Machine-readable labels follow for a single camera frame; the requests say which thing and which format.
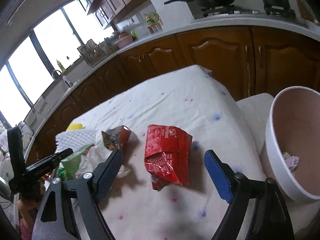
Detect green carton box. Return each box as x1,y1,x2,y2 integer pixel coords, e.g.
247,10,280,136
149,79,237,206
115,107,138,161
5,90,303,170
61,144,94,175

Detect white foam fruit net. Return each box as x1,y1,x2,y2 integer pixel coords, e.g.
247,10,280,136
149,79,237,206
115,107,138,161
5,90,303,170
55,128,95,153

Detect white paper wrapper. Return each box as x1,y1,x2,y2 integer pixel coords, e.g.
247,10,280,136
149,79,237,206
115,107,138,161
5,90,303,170
80,144,132,179

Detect orange blue snack wrapper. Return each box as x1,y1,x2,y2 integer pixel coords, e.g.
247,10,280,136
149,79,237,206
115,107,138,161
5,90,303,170
101,125,131,152

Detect red snack bag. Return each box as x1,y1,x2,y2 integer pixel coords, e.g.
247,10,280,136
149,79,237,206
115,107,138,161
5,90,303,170
144,125,193,191

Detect tissue paper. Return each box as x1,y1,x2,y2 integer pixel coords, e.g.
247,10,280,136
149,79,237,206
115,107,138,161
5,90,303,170
282,152,300,172

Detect crushed green can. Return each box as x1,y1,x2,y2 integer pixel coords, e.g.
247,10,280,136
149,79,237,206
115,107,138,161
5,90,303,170
56,167,67,181

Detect kitchen faucet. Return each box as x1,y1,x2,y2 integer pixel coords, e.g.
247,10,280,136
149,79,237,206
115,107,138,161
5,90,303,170
51,69,73,88

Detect pink white trash bin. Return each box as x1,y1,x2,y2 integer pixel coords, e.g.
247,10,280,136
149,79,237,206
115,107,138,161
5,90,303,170
260,86,319,203

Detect left hand of person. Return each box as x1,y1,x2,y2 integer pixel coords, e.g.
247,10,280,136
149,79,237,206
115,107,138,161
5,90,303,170
17,182,46,239

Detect white kettle appliance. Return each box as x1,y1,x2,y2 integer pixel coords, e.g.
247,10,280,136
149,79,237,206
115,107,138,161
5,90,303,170
18,121,34,147

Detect yellow sponge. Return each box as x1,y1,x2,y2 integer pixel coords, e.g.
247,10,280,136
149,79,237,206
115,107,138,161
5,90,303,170
66,123,84,132

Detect floral white tablecloth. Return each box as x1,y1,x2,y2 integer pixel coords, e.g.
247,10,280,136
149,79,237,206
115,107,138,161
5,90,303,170
42,64,298,240

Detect yellow oil bottle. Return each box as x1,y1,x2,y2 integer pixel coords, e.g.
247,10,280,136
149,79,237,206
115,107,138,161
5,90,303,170
56,60,67,73

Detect dish rack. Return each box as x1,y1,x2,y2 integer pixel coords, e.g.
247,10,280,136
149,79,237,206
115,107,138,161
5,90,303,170
77,39,106,65

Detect wooden lower cabinets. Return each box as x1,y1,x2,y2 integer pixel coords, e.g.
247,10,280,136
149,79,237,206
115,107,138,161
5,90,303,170
27,26,319,164

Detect pink basin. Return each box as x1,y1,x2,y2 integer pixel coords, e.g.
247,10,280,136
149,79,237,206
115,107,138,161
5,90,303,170
114,32,133,49

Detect condiment bottles group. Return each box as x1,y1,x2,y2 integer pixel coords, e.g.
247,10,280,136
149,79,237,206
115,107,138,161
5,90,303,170
145,12,163,34

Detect gas stove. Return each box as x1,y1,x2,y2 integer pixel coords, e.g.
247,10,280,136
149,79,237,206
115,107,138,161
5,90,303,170
193,4,308,28

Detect window frame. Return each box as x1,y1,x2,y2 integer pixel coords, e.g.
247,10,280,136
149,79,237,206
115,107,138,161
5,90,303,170
1,0,114,126

